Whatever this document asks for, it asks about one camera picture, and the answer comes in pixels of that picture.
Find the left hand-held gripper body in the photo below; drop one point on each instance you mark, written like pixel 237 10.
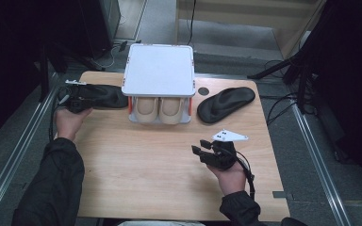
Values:
pixel 75 101

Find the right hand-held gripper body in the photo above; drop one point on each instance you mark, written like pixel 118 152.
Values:
pixel 221 157

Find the black flip-flop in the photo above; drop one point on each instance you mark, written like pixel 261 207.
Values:
pixel 105 95
pixel 224 103

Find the cream clog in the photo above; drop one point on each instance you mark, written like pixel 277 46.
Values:
pixel 146 109
pixel 172 110

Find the white shoe rack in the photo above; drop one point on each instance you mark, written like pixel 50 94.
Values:
pixel 158 69

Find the person's left hand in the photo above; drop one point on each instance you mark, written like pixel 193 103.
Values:
pixel 69 122

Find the person's right hand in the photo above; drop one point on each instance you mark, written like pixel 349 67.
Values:
pixel 231 180

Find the black table grommet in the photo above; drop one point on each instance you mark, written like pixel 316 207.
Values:
pixel 203 91

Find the grey tape strip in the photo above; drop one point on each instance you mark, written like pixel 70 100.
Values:
pixel 283 195

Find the black power adapter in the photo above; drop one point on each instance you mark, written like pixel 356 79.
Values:
pixel 123 46

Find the black cabinet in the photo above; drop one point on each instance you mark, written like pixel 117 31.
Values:
pixel 102 25

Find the black rounded chair part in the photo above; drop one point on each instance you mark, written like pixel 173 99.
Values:
pixel 293 222

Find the black tripod stand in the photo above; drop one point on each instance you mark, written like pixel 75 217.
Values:
pixel 295 62

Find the metal floor rail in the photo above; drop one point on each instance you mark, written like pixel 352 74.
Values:
pixel 19 150
pixel 317 157

